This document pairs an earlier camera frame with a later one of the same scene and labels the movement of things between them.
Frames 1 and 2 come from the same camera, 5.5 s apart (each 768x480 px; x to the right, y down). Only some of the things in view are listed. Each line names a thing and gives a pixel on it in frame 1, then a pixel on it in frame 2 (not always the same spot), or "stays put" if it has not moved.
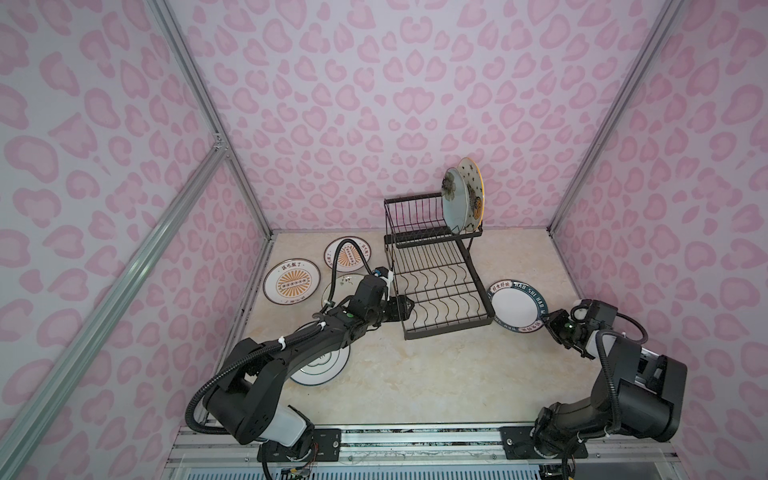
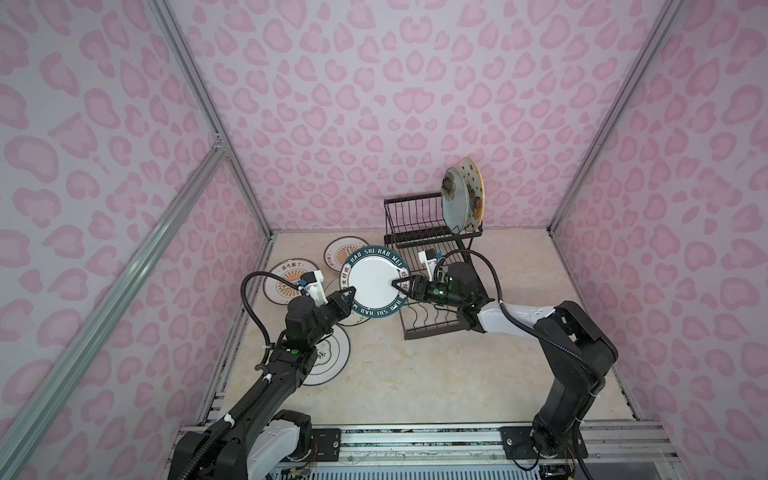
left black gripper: (400, 308) -> (340, 307)
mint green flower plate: (455, 199) stays put
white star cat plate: (475, 189) stays put
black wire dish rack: (435, 267) stays put
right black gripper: (555, 323) -> (421, 288)
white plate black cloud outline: (324, 370) stays put
